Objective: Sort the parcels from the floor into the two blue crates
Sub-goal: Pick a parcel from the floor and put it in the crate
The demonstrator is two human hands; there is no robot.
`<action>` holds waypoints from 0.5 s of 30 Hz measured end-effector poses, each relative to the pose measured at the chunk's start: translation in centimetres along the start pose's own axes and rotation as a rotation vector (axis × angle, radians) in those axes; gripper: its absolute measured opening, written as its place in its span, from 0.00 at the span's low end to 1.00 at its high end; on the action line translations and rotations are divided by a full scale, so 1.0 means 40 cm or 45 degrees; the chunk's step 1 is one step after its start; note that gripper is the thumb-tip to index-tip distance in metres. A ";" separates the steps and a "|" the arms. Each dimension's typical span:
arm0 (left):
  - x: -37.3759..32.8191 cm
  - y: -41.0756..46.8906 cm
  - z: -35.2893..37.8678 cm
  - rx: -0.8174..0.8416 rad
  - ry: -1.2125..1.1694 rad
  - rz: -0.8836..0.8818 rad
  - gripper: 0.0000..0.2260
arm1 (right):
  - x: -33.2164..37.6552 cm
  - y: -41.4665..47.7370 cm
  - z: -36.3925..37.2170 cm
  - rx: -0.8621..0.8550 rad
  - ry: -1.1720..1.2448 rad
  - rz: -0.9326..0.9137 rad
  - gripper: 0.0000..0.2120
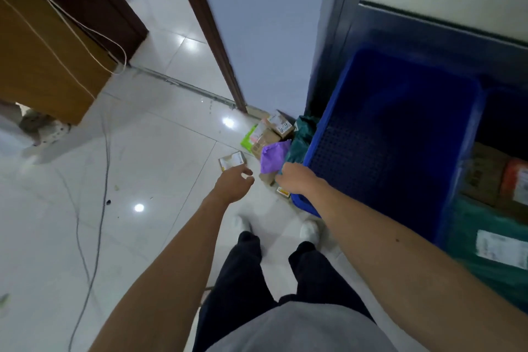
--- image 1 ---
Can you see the person's right hand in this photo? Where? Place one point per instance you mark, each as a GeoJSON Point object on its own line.
{"type": "Point", "coordinates": [301, 180]}

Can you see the person's left hand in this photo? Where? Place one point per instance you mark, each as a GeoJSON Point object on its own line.
{"type": "Point", "coordinates": [230, 186]}

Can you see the person's right fingers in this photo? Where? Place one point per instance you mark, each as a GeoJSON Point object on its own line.
{"type": "Point", "coordinates": [284, 174]}

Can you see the person's left fingers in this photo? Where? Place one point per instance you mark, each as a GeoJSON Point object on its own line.
{"type": "Point", "coordinates": [247, 177]}

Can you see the person's right forearm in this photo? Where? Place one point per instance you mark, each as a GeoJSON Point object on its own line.
{"type": "Point", "coordinates": [396, 257]}

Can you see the person's left forearm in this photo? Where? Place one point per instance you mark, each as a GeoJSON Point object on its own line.
{"type": "Point", "coordinates": [173, 269]}

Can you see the small yellow white packet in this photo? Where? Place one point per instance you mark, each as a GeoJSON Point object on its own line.
{"type": "Point", "coordinates": [283, 191]}

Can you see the purple parcel bag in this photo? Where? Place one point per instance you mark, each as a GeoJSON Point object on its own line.
{"type": "Point", "coordinates": [273, 156]}

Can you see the small white box parcel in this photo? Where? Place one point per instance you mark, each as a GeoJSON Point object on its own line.
{"type": "Point", "coordinates": [231, 161]}

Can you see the light green packet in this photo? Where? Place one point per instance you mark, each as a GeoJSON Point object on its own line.
{"type": "Point", "coordinates": [247, 139]}

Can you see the brown taped cardboard parcel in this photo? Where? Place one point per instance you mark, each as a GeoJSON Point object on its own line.
{"type": "Point", "coordinates": [264, 140]}

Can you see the dark green parcel bag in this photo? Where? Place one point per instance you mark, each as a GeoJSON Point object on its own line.
{"type": "Point", "coordinates": [303, 137]}

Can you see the person's white left shoe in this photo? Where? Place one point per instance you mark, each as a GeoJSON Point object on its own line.
{"type": "Point", "coordinates": [242, 224]}

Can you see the person's white shoe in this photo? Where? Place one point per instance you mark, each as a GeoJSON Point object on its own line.
{"type": "Point", "coordinates": [309, 232]}
{"type": "Point", "coordinates": [242, 224]}

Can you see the small labelled cardboard box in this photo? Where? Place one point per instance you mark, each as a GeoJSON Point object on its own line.
{"type": "Point", "coordinates": [280, 123]}

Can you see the person's white right shoe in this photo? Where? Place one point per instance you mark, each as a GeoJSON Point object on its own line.
{"type": "Point", "coordinates": [309, 232]}

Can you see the person's dark trousers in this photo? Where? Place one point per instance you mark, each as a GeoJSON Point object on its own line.
{"type": "Point", "coordinates": [235, 281]}

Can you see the metal door threshold strip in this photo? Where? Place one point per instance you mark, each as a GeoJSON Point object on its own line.
{"type": "Point", "coordinates": [185, 85]}

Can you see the empty blue plastic crate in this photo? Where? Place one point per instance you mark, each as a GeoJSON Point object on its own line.
{"type": "Point", "coordinates": [392, 137]}

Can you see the brown wooden door jamb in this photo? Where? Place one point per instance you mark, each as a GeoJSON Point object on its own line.
{"type": "Point", "coordinates": [206, 26]}

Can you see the person's grey shirt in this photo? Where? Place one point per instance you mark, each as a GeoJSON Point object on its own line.
{"type": "Point", "coordinates": [301, 331]}

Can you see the green parcel bag white label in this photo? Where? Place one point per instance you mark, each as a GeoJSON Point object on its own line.
{"type": "Point", "coordinates": [474, 269]}

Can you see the blue crate with parcels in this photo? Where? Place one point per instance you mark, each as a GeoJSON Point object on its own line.
{"type": "Point", "coordinates": [499, 116]}

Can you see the orange parcel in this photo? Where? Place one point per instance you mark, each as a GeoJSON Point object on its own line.
{"type": "Point", "coordinates": [515, 182]}

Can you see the dark blue metal frame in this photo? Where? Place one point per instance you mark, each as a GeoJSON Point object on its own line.
{"type": "Point", "coordinates": [342, 13]}

